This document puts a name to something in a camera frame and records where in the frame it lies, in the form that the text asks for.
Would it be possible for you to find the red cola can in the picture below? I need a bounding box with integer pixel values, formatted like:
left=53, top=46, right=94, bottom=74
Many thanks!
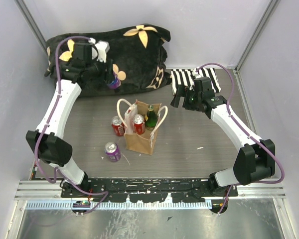
left=133, top=114, right=145, bottom=135
left=111, top=116, right=125, bottom=136

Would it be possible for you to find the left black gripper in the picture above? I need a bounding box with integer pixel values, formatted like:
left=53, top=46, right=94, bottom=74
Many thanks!
left=87, top=55, right=115, bottom=85

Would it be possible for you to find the aluminium frame post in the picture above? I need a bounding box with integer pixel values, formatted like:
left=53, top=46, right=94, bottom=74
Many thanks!
left=14, top=0, right=46, bottom=51
left=234, top=0, right=280, bottom=73

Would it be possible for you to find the purple Fanta can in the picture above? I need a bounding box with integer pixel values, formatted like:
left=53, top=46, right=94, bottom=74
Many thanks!
left=107, top=76, right=121, bottom=90

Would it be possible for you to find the slotted cable duct rail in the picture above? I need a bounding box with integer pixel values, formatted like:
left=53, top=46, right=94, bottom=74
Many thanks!
left=25, top=200, right=212, bottom=210

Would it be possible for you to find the black white striped cloth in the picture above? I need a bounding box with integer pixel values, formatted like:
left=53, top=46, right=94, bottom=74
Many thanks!
left=171, top=68, right=221, bottom=95

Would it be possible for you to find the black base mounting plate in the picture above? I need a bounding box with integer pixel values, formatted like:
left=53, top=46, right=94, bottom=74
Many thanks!
left=61, top=177, right=239, bottom=204

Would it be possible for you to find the right aluminium frame post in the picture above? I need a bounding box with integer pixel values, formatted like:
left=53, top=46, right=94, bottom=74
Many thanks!
left=234, top=0, right=280, bottom=73

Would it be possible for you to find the purple soda can front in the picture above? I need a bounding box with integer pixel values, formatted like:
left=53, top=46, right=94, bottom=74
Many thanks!
left=104, top=142, right=121, bottom=162

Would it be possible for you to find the brown canvas tote bag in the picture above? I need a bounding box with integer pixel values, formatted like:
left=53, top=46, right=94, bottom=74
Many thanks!
left=117, top=99, right=168, bottom=155

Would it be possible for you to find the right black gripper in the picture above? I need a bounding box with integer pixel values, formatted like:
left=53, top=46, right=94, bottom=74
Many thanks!
left=171, top=84, right=202, bottom=112

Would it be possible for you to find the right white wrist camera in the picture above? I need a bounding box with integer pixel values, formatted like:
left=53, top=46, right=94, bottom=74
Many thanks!
left=192, top=68, right=204, bottom=79

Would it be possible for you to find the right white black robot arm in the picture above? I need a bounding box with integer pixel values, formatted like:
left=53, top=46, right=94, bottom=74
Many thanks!
left=171, top=77, right=276, bottom=196

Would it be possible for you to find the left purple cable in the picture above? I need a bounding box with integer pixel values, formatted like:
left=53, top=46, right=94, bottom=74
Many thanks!
left=33, top=36, right=109, bottom=215

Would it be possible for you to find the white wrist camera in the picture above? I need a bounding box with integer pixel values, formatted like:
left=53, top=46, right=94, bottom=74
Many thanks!
left=192, top=68, right=204, bottom=79
left=88, top=38, right=110, bottom=63

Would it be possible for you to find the green glass bottle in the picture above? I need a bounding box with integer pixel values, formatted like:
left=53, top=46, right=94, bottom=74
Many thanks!
left=145, top=105, right=158, bottom=130

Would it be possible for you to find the left aluminium frame post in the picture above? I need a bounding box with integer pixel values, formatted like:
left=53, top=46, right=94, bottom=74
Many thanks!
left=14, top=0, right=46, bottom=51

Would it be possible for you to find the black floral plush blanket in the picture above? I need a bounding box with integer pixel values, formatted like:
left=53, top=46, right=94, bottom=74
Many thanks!
left=44, top=24, right=173, bottom=98

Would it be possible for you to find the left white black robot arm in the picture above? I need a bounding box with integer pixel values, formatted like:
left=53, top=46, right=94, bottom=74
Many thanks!
left=25, top=37, right=115, bottom=197

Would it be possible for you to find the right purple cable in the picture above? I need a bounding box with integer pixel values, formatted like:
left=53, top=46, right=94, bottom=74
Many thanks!
left=194, top=62, right=287, bottom=215

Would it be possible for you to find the purple cable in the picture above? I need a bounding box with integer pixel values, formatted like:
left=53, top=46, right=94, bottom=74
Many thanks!
left=194, top=62, right=287, bottom=215
left=33, top=36, right=109, bottom=215

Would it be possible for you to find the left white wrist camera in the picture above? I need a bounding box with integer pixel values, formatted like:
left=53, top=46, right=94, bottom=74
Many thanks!
left=88, top=38, right=110, bottom=63

